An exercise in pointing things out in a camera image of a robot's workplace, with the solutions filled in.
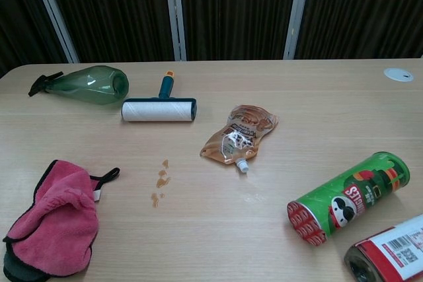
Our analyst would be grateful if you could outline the green Pringles can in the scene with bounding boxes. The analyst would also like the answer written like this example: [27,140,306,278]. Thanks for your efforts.
[286,151,410,247]

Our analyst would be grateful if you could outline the teal handled lint roller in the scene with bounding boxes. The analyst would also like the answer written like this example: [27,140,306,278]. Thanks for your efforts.
[121,70,198,123]

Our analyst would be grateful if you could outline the brown sauce spout pouch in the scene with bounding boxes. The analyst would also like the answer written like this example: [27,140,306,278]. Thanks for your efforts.
[199,104,279,174]

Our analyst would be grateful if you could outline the brown liquid spill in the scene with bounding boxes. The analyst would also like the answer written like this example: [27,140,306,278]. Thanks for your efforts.
[151,159,172,209]

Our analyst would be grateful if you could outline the green plastic spray bottle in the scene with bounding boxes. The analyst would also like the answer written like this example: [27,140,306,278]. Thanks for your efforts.
[28,65,130,106]

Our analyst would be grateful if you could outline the red and white labelled can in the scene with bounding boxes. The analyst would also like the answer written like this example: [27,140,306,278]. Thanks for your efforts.
[344,213,423,282]

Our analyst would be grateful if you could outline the grey round cable grommet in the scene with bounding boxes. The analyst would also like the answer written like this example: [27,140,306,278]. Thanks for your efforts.
[383,67,414,83]

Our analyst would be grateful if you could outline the grey partition post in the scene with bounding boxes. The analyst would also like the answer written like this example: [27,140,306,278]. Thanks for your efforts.
[27,0,81,64]
[163,0,188,62]
[283,0,313,61]

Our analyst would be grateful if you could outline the pink cloth with black trim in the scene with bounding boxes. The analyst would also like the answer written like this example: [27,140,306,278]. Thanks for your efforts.
[2,159,121,282]

